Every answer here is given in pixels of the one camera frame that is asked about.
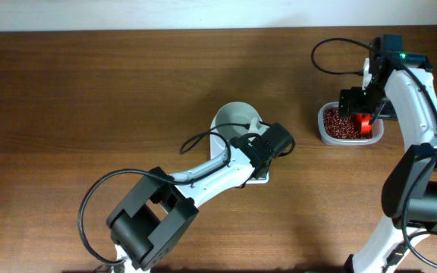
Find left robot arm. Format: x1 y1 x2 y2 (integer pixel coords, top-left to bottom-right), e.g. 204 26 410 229
106 123 294 272

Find orange measuring scoop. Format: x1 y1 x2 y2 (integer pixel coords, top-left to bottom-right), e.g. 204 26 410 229
357 114 372 134

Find white round bowl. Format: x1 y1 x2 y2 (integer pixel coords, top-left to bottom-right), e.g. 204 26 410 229
211 102 266 140

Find white digital kitchen scale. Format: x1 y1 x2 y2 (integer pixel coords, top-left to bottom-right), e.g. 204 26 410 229
209 120 269 184

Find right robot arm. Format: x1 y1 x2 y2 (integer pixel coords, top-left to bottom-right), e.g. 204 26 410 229
338 34 437 272

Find clear plastic food container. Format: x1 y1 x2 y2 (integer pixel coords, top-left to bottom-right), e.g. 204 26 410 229
317 102 384 146

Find red beans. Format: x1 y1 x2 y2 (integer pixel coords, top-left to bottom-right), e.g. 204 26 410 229
324 109 373 140

